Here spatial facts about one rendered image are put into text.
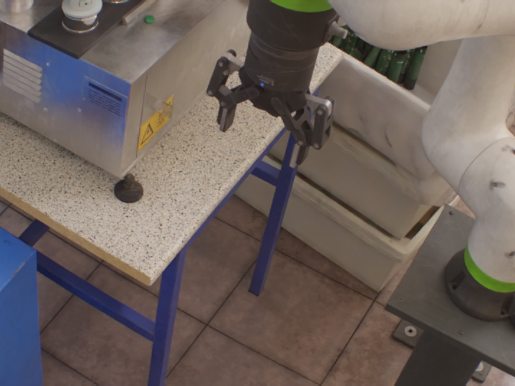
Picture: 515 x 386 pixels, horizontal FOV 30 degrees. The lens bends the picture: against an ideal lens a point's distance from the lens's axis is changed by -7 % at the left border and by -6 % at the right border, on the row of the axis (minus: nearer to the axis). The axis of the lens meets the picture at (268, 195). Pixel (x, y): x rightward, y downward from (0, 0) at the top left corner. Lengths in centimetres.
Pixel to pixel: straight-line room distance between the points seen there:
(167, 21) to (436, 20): 94
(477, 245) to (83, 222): 70
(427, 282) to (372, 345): 108
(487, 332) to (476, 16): 73
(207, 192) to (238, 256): 91
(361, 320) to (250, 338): 32
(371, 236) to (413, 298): 103
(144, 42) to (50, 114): 23
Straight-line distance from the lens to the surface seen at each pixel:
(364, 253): 265
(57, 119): 178
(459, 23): 90
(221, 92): 114
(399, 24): 85
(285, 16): 99
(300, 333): 260
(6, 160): 185
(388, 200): 250
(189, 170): 186
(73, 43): 166
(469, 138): 146
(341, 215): 258
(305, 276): 272
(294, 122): 110
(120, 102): 164
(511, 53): 138
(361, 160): 243
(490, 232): 144
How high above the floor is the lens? 207
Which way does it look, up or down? 46 degrees down
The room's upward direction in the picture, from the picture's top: 14 degrees clockwise
